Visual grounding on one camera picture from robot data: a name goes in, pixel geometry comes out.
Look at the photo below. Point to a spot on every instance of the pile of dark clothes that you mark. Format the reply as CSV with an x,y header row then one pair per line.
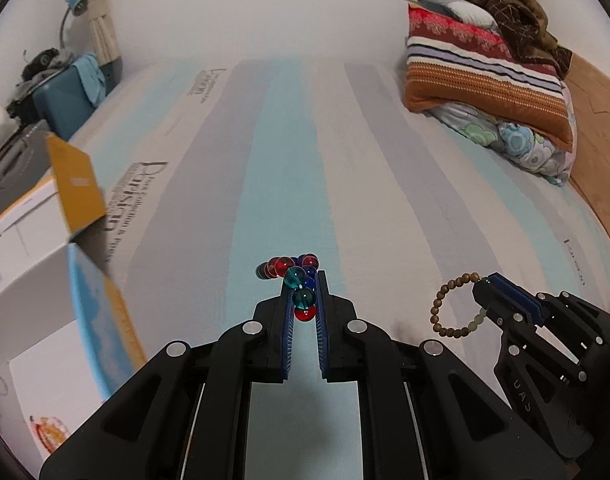
x,y
46,64

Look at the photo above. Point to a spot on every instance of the blue desk lamp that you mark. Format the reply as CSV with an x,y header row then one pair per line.
x,y
73,32

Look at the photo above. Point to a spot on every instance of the brown fuzzy blanket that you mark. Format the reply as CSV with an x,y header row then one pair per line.
x,y
524,27

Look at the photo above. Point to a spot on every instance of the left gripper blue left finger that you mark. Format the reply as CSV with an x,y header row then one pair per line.
x,y
287,330

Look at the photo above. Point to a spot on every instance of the white pillow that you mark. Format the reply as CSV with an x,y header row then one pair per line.
x,y
471,14

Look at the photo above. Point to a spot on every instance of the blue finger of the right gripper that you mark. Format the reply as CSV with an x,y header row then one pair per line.
x,y
496,299
524,300

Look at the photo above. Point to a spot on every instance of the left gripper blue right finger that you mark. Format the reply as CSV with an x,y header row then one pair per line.
x,y
322,330

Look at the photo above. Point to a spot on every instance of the floral blanket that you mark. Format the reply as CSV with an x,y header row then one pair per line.
x,y
520,144

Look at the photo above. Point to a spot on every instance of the red striped pillow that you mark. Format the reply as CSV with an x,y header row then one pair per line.
x,y
451,61

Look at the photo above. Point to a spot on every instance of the teal suitcase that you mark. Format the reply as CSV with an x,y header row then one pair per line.
x,y
67,99

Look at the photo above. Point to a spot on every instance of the beige curtain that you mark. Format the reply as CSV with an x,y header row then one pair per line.
x,y
103,32

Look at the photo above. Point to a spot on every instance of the grey suitcase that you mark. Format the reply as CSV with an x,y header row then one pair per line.
x,y
24,160

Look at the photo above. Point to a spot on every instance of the white cardboard box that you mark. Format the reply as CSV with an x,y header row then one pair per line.
x,y
67,342

